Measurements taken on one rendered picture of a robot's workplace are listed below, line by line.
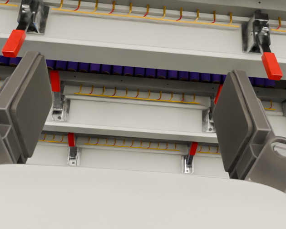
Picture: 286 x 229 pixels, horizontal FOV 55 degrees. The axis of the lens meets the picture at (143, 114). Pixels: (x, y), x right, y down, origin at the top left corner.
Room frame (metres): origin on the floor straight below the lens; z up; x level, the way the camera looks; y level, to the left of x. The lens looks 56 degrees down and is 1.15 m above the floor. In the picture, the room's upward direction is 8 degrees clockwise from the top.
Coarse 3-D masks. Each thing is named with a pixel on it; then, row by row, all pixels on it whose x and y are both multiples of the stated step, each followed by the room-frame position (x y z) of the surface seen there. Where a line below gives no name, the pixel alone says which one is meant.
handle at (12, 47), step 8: (24, 8) 0.25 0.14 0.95; (24, 16) 0.24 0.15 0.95; (32, 16) 0.25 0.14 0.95; (24, 24) 0.23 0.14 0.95; (16, 32) 0.21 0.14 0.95; (24, 32) 0.22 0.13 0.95; (8, 40) 0.20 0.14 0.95; (16, 40) 0.20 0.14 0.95; (8, 48) 0.19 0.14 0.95; (16, 48) 0.19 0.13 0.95; (8, 56) 0.18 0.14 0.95
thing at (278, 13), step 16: (80, 0) 0.29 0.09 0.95; (96, 0) 0.29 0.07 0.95; (112, 0) 0.29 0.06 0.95; (128, 0) 0.30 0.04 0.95; (144, 0) 0.30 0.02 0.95; (160, 0) 0.30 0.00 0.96; (176, 0) 0.30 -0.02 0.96; (192, 0) 0.30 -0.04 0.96; (208, 0) 0.30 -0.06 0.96; (224, 0) 0.31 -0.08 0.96; (240, 0) 0.31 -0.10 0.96; (256, 0) 0.32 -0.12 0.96; (272, 0) 0.32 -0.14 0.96; (128, 16) 0.28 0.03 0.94; (144, 16) 0.28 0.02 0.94; (240, 16) 0.31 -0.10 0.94; (272, 16) 0.31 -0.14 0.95
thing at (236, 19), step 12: (0, 0) 0.28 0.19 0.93; (12, 0) 0.28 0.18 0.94; (24, 0) 0.28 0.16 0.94; (48, 0) 0.29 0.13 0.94; (60, 0) 0.29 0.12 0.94; (72, 0) 0.29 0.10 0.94; (132, 12) 0.29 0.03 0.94; (144, 12) 0.29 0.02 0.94; (156, 12) 0.30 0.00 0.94; (168, 12) 0.30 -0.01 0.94; (192, 12) 0.30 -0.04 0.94; (276, 24) 0.31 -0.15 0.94
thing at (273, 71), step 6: (264, 30) 0.27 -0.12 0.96; (258, 36) 0.27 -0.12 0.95; (264, 36) 0.27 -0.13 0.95; (258, 42) 0.26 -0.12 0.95; (264, 42) 0.26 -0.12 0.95; (264, 48) 0.25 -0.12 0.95; (264, 54) 0.24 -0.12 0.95; (270, 54) 0.24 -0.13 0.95; (264, 60) 0.23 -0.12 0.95; (270, 60) 0.23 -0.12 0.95; (276, 60) 0.23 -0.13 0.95; (264, 66) 0.22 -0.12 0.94; (270, 66) 0.22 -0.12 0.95; (276, 66) 0.22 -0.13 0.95; (270, 72) 0.21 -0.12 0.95; (276, 72) 0.21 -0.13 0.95; (270, 78) 0.20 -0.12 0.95; (276, 78) 0.20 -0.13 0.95
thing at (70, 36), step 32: (0, 32) 0.24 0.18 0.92; (64, 32) 0.25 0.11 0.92; (96, 32) 0.26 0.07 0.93; (128, 32) 0.27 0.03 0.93; (160, 32) 0.27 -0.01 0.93; (192, 32) 0.28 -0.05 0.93; (224, 32) 0.29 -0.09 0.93; (128, 64) 0.26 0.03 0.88; (160, 64) 0.26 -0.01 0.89; (192, 64) 0.26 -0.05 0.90; (224, 64) 0.26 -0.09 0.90; (256, 64) 0.26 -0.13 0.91
